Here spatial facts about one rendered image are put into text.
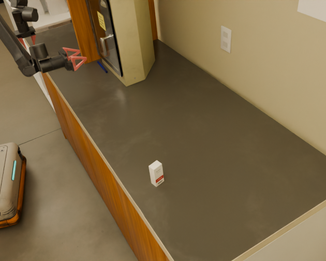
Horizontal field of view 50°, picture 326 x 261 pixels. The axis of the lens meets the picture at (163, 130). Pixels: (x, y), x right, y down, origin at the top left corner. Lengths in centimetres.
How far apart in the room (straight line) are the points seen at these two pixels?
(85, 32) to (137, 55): 39
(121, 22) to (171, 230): 96
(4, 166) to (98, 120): 115
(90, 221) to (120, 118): 102
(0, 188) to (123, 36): 133
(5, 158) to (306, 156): 200
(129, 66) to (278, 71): 72
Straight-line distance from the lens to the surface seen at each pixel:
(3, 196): 243
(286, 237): 126
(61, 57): 167
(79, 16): 199
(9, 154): 271
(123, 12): 165
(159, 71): 189
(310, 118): 145
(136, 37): 172
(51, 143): 310
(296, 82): 143
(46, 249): 241
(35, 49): 166
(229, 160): 135
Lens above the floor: 190
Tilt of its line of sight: 40 degrees down
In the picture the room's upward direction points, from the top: 7 degrees counter-clockwise
